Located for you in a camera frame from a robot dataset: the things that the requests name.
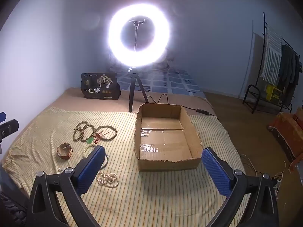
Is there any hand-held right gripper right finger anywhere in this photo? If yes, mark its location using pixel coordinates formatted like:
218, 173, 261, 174
201, 147, 280, 227

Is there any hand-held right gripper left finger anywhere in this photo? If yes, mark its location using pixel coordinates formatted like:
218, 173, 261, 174
28, 145, 107, 227

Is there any white bead bracelet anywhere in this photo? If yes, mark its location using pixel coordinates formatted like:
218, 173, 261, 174
83, 144, 95, 158

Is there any white pearl necklace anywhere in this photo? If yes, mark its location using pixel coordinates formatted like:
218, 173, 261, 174
97, 172, 119, 188

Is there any green pendant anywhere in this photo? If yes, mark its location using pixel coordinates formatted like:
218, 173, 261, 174
86, 129, 110, 145

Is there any brown wide bangle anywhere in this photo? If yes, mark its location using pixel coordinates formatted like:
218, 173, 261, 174
57, 142, 73, 160

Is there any long wooden bead necklace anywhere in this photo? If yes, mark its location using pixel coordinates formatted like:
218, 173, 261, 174
73, 122, 95, 143

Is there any short wooden bead necklace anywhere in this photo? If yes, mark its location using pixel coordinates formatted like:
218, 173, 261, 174
93, 125, 118, 143

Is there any cardboard box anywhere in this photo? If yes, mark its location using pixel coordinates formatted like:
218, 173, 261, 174
134, 103, 203, 172

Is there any yellow striped cloth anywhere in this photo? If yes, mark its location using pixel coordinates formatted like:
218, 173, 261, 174
1, 106, 251, 227

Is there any brown blanket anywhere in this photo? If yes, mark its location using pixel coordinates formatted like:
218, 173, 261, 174
51, 87, 216, 117

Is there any black snack bag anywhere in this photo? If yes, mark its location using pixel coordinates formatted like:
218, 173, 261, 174
81, 73, 121, 99

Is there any orange cloth covered box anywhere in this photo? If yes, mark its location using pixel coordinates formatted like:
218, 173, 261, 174
269, 107, 303, 171

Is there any black clothes rack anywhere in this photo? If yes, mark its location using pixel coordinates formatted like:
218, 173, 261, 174
243, 12, 301, 114

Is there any black tripod stand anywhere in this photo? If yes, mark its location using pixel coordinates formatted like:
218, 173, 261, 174
127, 17, 150, 113

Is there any yellow box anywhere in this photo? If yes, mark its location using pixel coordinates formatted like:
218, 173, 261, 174
266, 85, 283, 103

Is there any blue patterned sheet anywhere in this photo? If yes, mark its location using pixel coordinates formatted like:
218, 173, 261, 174
117, 68, 206, 98

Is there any dark green hanging garment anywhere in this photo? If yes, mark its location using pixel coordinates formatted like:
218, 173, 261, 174
277, 44, 296, 107

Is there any white striped towel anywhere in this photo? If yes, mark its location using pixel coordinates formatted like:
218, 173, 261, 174
260, 25, 283, 86

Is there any grey hanging garment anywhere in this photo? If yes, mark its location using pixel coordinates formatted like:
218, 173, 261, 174
294, 52, 301, 86

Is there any white cable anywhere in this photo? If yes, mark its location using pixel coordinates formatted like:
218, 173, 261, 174
239, 155, 294, 182

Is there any black cable with switch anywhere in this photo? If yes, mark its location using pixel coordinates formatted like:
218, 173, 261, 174
147, 94, 216, 117

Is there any white ring light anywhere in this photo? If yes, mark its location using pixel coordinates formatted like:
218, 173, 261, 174
108, 3, 170, 67

